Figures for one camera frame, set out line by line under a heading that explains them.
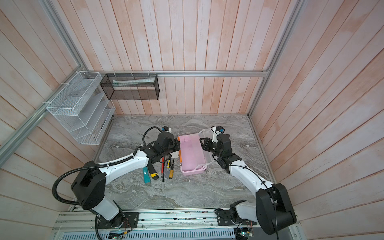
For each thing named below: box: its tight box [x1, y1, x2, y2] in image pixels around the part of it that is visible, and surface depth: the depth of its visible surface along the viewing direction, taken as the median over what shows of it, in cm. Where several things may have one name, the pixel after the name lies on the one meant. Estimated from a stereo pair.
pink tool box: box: [179, 134, 207, 176], surface depth 95 cm
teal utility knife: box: [142, 166, 151, 184], surface depth 90 cm
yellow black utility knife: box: [147, 162, 159, 180], surface depth 90 cm
